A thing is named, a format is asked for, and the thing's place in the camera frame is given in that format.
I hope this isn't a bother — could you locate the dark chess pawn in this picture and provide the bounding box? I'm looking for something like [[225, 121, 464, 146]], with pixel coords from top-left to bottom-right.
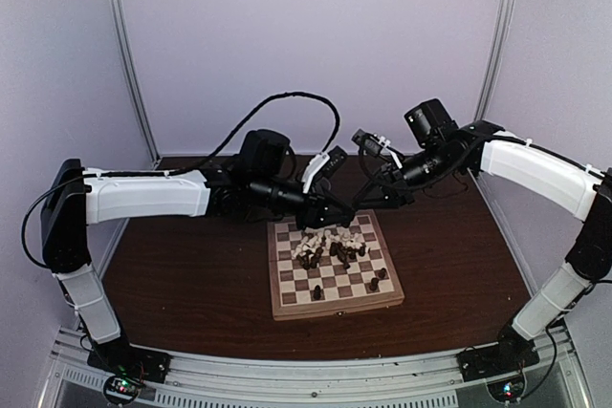
[[369, 277, 379, 291]]

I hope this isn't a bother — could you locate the aluminium frame post right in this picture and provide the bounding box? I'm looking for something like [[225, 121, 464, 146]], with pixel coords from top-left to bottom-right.
[[471, 0, 515, 124]]

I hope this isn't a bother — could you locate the wooden chess board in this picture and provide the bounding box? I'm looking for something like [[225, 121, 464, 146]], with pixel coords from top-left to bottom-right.
[[267, 210, 404, 321]]

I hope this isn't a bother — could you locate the aluminium frame post left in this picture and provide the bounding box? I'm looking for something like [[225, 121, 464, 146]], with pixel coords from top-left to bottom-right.
[[109, 0, 161, 164]]

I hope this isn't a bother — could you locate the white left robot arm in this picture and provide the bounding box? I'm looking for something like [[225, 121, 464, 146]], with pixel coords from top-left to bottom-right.
[[40, 129, 355, 374]]

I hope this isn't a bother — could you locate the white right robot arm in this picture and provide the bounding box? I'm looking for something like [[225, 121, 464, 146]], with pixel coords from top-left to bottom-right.
[[367, 98, 611, 372]]

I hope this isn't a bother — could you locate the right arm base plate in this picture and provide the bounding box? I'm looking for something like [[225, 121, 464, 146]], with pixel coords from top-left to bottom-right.
[[456, 344, 540, 382]]

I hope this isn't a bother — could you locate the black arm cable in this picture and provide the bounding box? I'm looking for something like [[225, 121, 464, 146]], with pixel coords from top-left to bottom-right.
[[21, 91, 343, 270], [351, 140, 474, 211]]

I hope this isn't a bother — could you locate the aluminium front rail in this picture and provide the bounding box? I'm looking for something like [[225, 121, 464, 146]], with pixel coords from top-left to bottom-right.
[[33, 326, 594, 407]]

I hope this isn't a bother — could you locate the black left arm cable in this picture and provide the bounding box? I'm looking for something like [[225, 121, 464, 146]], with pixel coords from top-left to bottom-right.
[[21, 91, 343, 270]]

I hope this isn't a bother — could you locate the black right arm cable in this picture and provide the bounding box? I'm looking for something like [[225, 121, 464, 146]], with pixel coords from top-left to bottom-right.
[[351, 140, 474, 211]]

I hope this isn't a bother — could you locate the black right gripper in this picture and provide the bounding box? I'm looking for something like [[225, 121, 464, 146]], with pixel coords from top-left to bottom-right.
[[352, 141, 461, 210]]

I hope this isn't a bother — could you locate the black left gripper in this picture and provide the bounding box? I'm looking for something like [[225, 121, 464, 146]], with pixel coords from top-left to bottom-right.
[[251, 173, 356, 231]]

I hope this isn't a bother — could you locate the pile of dark chess pieces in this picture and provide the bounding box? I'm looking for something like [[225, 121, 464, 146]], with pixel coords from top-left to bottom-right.
[[295, 243, 370, 270]]

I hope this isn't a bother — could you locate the aluminium frame post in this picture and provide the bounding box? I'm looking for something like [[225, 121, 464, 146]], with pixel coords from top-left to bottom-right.
[[109, 0, 161, 164], [471, 0, 515, 124]]

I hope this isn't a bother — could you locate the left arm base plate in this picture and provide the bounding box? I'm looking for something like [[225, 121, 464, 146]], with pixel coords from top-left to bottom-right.
[[87, 346, 171, 383]]

